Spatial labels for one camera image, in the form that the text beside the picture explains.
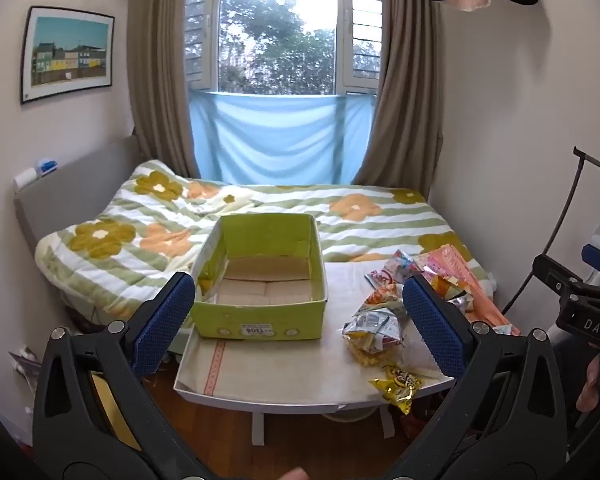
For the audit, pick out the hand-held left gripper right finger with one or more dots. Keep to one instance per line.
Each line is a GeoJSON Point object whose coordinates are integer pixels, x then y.
{"type": "Point", "coordinates": [432, 325]}

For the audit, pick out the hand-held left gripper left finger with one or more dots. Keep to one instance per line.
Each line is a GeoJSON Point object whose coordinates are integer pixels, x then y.
{"type": "Point", "coordinates": [162, 325]}

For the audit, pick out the blue shrimp chips packet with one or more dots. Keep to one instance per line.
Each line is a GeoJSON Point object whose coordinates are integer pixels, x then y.
{"type": "Point", "coordinates": [395, 262]}

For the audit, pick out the green cardboard box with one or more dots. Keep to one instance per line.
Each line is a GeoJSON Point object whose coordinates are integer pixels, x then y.
{"type": "Point", "coordinates": [260, 320]}

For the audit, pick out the person's right hand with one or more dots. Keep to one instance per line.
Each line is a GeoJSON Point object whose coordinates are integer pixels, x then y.
{"type": "Point", "coordinates": [590, 385]}

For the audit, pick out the small silver yellow packet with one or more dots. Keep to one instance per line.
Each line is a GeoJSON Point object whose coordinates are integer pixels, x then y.
{"type": "Point", "coordinates": [452, 292]}

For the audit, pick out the orange snack packet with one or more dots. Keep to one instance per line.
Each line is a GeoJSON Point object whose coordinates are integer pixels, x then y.
{"type": "Point", "coordinates": [382, 296]}

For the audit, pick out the clear waffle packet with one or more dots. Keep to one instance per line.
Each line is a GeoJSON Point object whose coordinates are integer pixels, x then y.
{"type": "Point", "coordinates": [370, 330]}

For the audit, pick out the yellow snack packet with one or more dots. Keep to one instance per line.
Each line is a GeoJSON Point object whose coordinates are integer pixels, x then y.
{"type": "Point", "coordinates": [397, 382]}

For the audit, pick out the large pink snack packet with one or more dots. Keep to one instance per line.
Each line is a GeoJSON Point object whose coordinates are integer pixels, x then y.
{"type": "Point", "coordinates": [460, 262]}

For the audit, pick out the red bag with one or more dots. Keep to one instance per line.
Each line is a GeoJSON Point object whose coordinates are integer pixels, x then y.
{"type": "Point", "coordinates": [414, 422]}

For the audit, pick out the black metal stand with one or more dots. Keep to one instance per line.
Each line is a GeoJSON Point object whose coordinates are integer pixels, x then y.
{"type": "Point", "coordinates": [577, 154]}

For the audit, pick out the green striped floral blanket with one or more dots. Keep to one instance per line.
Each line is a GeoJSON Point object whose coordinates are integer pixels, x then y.
{"type": "Point", "coordinates": [380, 225]}

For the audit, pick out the white table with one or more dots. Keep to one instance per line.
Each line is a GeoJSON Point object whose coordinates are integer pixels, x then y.
{"type": "Point", "coordinates": [280, 410]}

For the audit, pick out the grey headboard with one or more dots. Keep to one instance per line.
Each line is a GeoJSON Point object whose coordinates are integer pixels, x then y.
{"type": "Point", "coordinates": [70, 195]}

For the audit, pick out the small blue white item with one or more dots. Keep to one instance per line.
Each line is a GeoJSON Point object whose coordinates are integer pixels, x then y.
{"type": "Point", "coordinates": [46, 167]}

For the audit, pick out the white paper roll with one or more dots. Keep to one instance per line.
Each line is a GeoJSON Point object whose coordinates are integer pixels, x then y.
{"type": "Point", "coordinates": [25, 180]}

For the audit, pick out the light blue cloth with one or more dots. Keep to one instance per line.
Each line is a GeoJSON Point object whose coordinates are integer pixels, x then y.
{"type": "Point", "coordinates": [280, 135]}

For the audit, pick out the window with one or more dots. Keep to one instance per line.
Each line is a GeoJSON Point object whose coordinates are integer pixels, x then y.
{"type": "Point", "coordinates": [275, 25]}

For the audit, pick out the framed wall picture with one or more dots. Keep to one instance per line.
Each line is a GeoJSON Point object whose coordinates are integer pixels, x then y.
{"type": "Point", "coordinates": [67, 52]}

